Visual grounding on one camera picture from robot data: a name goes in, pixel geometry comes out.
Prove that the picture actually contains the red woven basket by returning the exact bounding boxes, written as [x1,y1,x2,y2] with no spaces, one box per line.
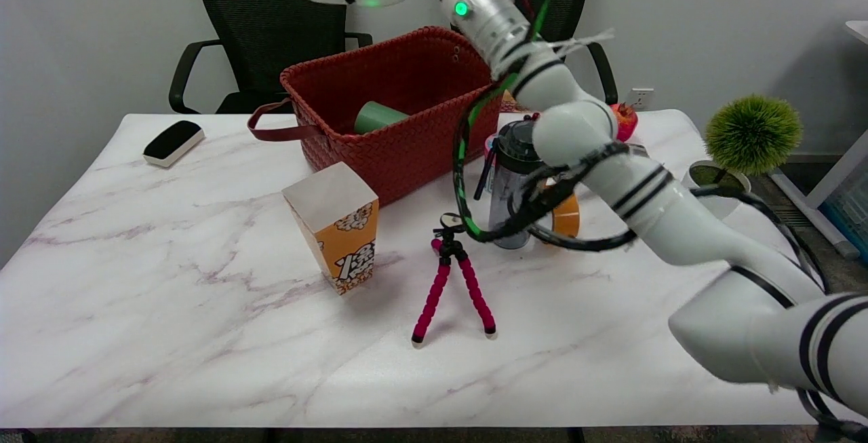
[248,26,515,206]

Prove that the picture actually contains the orange white popcorn box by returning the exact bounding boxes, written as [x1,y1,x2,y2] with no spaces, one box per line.
[282,162,379,296]

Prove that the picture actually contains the green cup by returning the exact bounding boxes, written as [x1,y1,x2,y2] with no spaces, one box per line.
[353,101,410,136]

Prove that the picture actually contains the black white board eraser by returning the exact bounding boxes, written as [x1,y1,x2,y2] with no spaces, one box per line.
[143,120,205,168]

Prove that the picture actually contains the grey transparent water bottle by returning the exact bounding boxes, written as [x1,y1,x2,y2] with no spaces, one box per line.
[473,119,564,250]

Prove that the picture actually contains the red black flexible tripod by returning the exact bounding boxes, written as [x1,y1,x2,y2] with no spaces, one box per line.
[411,213,497,345]

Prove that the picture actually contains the red pomegranate toy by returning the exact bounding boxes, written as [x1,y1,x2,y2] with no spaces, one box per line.
[609,102,640,143]

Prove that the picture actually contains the orange tape roll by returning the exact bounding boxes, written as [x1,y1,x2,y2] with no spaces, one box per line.
[548,182,582,239]

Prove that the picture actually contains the green ball plant white pot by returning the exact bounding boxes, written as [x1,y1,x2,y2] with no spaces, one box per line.
[688,94,803,221]

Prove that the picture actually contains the white long pipe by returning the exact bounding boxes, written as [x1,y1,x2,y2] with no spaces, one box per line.
[773,172,859,258]

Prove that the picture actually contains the blue plastic bin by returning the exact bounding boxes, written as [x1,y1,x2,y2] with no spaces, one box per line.
[817,158,868,262]

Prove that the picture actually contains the black green sleeved cable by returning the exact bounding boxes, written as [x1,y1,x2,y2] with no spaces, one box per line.
[452,0,639,254]

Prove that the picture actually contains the plain black cable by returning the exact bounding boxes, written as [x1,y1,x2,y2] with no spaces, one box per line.
[690,185,868,442]

